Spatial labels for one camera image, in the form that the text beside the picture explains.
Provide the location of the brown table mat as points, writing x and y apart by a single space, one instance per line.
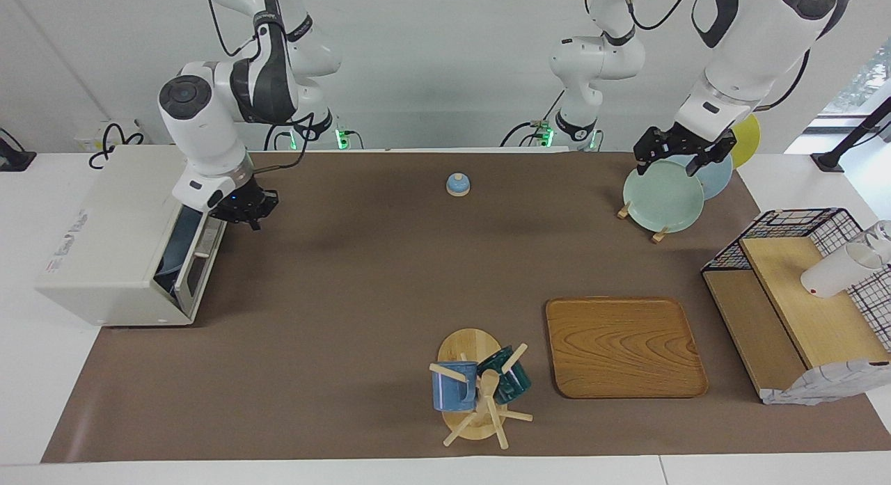
383 283

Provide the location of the black table clamp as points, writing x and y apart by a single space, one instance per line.
14 161

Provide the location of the wooden plate rack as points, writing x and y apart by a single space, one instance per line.
623 211

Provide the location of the dark green mug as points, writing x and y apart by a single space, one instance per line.
515 384

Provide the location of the white power strip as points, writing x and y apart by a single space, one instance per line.
87 142

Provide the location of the white cup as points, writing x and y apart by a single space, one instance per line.
835 273

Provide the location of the large pale blue plate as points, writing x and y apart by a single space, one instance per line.
717 182

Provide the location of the clear drinking glass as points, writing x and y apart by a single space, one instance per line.
882 233

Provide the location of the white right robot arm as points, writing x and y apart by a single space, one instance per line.
202 123

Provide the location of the wooden serving tray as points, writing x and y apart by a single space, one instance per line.
626 349

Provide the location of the pale green plate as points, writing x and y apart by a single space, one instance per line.
661 200

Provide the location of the glass oven door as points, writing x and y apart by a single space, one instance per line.
209 241

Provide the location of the cream toaster oven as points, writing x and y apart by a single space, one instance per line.
111 248

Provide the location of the blue mug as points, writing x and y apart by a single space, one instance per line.
452 391

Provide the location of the small blue white bell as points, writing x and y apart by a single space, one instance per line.
457 186

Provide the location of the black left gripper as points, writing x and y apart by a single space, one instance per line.
686 144

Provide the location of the light blue plate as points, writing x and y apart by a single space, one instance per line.
182 234

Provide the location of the black angled stand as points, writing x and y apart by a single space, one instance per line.
832 159

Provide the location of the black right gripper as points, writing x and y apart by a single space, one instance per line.
243 205

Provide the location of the wooden mug tree stand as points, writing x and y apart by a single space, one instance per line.
470 346

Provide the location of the yellow plate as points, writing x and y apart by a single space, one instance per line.
748 140

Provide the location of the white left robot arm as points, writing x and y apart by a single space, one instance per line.
752 46

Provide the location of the white marbled cloth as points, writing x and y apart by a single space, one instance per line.
821 386

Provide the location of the window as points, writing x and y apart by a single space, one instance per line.
870 81

